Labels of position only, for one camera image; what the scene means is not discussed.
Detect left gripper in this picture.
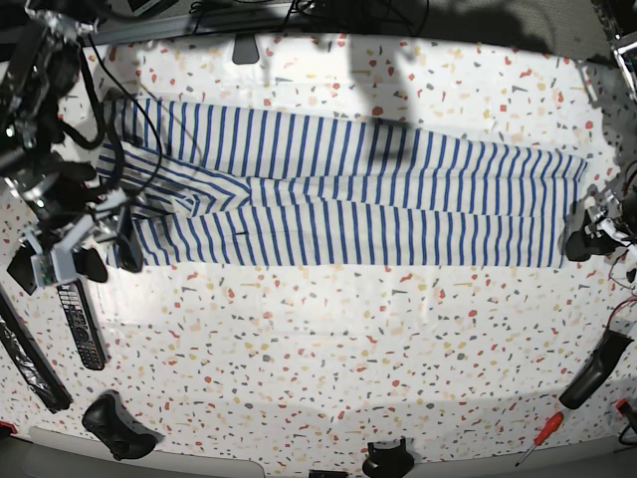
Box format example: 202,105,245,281
565,193,636,262

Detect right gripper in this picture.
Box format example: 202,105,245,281
22,188,143,288

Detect blue white striped t-shirt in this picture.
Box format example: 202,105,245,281
106,100,586,268

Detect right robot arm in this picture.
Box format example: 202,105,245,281
1,1,143,293

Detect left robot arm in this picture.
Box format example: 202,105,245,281
565,1,636,262

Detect black tv remote control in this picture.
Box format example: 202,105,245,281
57,280,107,371

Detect long black bar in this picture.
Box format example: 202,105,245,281
1,290,73,413

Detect black game controller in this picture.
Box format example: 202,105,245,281
82,393,158,461

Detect red wire bundle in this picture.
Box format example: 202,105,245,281
606,159,637,320

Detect black curved handle part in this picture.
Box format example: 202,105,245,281
559,330,634,410

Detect red handled screwdriver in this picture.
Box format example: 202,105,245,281
515,411,564,467

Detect black round mount bottom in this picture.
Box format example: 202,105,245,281
361,437,415,478

